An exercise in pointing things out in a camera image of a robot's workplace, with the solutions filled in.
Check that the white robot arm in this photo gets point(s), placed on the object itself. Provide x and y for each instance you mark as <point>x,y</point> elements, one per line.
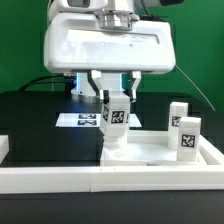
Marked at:
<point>112,79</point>

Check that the white U-shaped fence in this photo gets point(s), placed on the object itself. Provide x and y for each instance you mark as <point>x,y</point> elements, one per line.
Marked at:
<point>127,178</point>

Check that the white square tabletop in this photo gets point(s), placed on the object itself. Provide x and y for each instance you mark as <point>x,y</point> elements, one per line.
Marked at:
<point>142,148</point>

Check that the white sheet with AprilTags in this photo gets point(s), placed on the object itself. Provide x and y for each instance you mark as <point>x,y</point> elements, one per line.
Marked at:
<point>76,120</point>

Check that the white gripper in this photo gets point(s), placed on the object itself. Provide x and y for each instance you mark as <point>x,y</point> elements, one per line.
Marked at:
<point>106,35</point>

